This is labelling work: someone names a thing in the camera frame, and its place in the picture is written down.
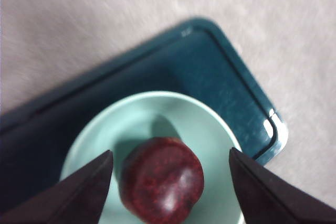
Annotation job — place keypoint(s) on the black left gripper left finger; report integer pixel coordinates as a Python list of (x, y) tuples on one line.
[(65, 203)]

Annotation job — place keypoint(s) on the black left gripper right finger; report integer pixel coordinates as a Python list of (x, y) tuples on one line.
[(273, 200)]

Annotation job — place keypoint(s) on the teal ceramic bowl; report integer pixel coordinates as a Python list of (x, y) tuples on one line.
[(183, 129)]

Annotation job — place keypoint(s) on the black rectangular tray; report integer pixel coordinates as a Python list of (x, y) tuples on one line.
[(197, 77)]

